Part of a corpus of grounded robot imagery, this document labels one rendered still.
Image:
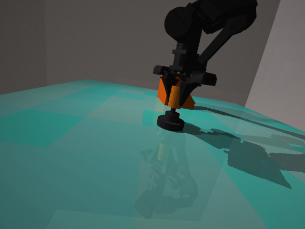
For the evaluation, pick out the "orange knob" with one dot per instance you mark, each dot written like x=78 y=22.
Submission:
x=174 y=97

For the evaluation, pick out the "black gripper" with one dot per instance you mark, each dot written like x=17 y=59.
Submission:
x=184 y=61

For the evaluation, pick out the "dark grey round pedestal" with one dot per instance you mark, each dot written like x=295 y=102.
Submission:
x=171 y=121

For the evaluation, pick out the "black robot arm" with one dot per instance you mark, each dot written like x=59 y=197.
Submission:
x=185 y=24

